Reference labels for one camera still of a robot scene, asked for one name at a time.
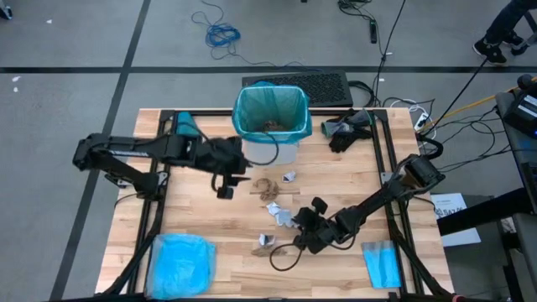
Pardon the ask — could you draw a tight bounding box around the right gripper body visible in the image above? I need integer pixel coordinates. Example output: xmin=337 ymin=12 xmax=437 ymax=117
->
xmin=307 ymin=196 xmax=341 ymax=256

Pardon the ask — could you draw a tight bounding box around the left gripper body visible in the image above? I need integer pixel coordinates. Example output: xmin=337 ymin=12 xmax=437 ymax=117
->
xmin=190 ymin=135 xmax=247 ymax=201

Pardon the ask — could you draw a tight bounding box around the white plastic trash bin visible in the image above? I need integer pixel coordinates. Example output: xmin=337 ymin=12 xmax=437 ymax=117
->
xmin=244 ymin=139 xmax=300 ymax=167

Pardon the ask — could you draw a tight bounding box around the small brown paper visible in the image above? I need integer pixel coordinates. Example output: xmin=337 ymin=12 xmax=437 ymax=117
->
xmin=250 ymin=245 xmax=287 ymax=258

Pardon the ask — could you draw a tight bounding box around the teal plastic trash bag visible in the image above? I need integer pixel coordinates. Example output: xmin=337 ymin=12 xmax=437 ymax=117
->
xmin=231 ymin=81 xmax=314 ymax=146

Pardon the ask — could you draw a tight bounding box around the folded teal bag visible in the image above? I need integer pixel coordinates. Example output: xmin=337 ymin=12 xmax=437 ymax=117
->
xmin=175 ymin=111 xmax=202 ymax=138

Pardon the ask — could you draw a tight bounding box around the small folded blue bag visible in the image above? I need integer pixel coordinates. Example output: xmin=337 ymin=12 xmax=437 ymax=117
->
xmin=361 ymin=240 xmax=404 ymax=290

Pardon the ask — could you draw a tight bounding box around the large folded blue bag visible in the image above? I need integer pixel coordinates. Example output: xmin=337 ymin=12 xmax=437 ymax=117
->
xmin=143 ymin=232 xmax=218 ymax=301

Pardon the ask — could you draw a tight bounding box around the black glove gray cuff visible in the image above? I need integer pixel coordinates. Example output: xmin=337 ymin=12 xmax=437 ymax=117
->
xmin=329 ymin=107 xmax=375 ymax=154

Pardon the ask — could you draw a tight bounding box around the black perforated panel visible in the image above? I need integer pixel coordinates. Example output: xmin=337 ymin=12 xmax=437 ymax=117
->
xmin=241 ymin=70 xmax=355 ymax=109

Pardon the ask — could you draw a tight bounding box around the white paper sign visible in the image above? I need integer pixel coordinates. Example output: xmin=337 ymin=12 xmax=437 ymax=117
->
xmin=430 ymin=191 xmax=482 ymax=247

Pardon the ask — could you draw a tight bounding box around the white power strip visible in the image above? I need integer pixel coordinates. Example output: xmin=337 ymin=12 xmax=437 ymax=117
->
xmin=412 ymin=111 xmax=430 ymax=133

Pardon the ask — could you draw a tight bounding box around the black metal beam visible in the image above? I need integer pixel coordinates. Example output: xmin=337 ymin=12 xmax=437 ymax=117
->
xmin=435 ymin=187 xmax=537 ymax=238

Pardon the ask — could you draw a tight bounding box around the gray side table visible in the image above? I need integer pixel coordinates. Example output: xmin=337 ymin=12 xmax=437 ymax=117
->
xmin=494 ymin=90 xmax=537 ymax=198

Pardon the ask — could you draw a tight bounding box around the black device with label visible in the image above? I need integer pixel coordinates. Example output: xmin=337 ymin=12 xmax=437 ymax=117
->
xmin=503 ymin=89 xmax=537 ymax=139

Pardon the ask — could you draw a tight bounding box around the black round device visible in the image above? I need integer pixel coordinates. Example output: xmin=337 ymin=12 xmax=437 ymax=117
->
xmin=515 ymin=73 xmax=534 ymax=91

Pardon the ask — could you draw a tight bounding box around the person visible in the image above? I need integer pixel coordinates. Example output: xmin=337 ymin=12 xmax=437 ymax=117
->
xmin=472 ymin=0 xmax=537 ymax=67

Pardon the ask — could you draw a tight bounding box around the office chair caster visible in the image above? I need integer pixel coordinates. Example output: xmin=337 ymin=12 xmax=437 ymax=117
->
xmin=519 ymin=32 xmax=537 ymax=54

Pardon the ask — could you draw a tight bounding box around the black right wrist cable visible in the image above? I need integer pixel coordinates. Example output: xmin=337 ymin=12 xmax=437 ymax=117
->
xmin=268 ymin=242 xmax=305 ymax=273

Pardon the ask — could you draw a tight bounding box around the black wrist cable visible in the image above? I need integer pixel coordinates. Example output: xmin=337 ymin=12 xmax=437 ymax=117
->
xmin=244 ymin=131 xmax=281 ymax=168
xmin=268 ymin=242 xmax=305 ymax=273

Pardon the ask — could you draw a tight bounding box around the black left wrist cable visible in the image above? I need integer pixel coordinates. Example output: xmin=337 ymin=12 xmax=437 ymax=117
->
xmin=244 ymin=131 xmax=281 ymax=168

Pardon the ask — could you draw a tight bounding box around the black aluminium table frame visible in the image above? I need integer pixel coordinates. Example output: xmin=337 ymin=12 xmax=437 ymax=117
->
xmin=100 ymin=107 xmax=456 ymax=302

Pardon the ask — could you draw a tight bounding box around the blue coiled cable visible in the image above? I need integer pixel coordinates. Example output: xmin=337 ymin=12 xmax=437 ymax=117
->
xmin=190 ymin=0 xmax=322 ymax=72

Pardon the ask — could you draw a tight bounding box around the black floor cable bundle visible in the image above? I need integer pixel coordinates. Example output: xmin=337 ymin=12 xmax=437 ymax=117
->
xmin=347 ymin=79 xmax=379 ymax=108

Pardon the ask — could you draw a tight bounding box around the thin black hanging cable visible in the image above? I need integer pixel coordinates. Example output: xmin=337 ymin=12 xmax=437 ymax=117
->
xmin=372 ymin=0 xmax=408 ymax=106

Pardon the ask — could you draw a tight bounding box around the long black slanted cable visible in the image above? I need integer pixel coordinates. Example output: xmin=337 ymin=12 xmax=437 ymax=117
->
xmin=419 ymin=54 xmax=492 ymax=138

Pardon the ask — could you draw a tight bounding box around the black tangled cord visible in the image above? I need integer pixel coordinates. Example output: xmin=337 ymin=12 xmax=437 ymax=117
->
xmin=336 ymin=0 xmax=381 ymax=26

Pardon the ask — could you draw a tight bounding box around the thick yellow floor cable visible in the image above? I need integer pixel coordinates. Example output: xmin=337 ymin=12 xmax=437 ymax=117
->
xmin=419 ymin=74 xmax=537 ymax=132

